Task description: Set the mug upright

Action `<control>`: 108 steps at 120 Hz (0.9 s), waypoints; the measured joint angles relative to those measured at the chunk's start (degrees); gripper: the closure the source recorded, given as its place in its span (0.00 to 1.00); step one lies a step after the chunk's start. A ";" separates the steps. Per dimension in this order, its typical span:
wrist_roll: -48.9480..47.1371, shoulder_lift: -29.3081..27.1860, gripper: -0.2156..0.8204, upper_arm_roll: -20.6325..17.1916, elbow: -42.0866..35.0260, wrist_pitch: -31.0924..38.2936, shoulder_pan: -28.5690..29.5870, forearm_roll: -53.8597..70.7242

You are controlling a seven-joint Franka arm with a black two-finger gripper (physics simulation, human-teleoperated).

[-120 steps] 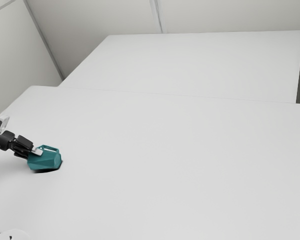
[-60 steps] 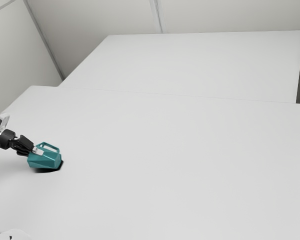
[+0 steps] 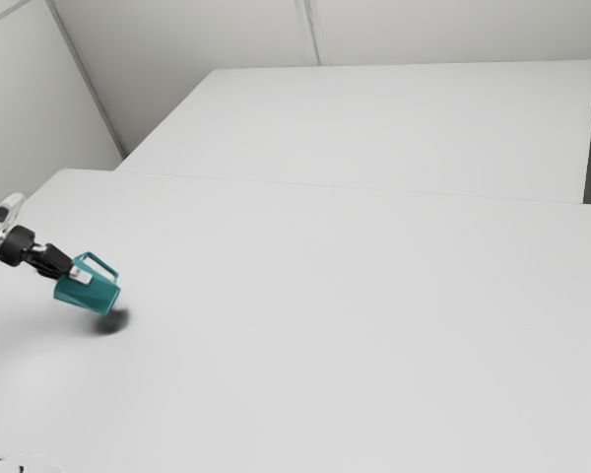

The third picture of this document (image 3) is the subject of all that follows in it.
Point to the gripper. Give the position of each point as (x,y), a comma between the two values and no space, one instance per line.
(18,246)

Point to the teal faceted mug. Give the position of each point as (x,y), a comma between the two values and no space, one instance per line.
(86,295)

